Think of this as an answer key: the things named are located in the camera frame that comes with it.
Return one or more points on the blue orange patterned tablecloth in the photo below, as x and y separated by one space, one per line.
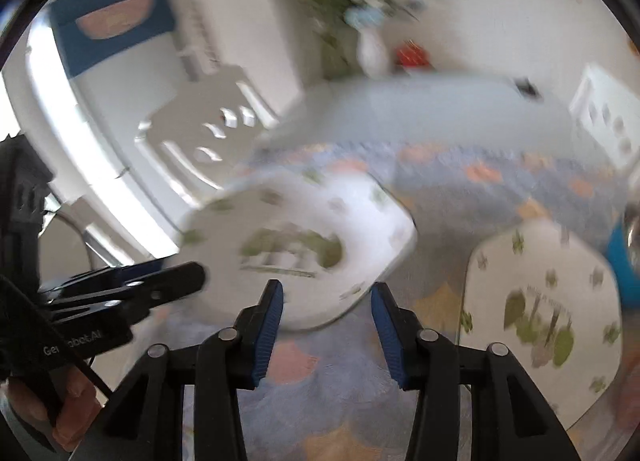
500 191

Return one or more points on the white square plate green print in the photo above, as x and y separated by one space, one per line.
540 291
300 221

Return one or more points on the white vase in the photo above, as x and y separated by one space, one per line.
372 56

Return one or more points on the black small object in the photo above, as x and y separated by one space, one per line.
527 88

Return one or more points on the white chair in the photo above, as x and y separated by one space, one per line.
200 126
605 111

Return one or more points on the red small object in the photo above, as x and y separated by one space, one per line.
412 56

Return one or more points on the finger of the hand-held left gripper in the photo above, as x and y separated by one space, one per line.
165 283
115 275

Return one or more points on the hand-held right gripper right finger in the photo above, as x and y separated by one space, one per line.
387 341

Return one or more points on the blue bowl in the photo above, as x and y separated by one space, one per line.
622 261

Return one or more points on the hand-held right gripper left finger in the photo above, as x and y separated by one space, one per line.
267 336

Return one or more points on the blue wall poster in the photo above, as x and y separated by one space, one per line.
115 6

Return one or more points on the person's left hand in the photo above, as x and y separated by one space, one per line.
75 406

